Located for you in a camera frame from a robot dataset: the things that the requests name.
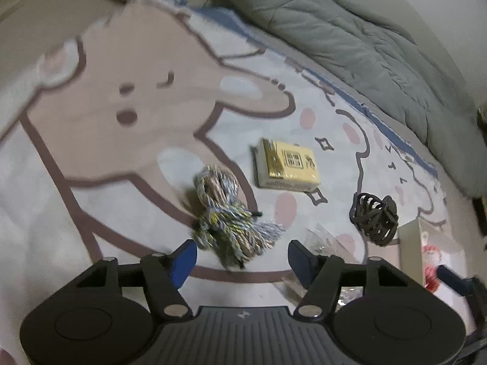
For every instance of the white cardboard box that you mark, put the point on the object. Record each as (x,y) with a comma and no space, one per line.
(409,243)

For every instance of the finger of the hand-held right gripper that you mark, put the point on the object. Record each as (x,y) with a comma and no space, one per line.
(449,277)

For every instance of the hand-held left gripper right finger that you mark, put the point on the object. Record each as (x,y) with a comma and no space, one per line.
(300,262)

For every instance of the grey quilted duvet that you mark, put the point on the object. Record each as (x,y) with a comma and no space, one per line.
(342,38)

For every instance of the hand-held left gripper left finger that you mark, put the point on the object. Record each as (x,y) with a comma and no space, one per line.
(182,264)

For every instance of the black hair claw clip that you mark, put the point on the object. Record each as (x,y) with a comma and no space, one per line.
(374,216)

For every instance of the clear bag of rubber bands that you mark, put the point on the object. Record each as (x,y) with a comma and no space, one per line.
(319,245)

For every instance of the pink crochet pouch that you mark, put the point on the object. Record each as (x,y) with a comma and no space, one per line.
(432,262)

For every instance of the cartoon printed blanket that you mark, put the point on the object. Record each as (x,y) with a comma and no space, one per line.
(114,140)

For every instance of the small yellow packet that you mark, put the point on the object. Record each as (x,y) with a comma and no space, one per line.
(285,163)

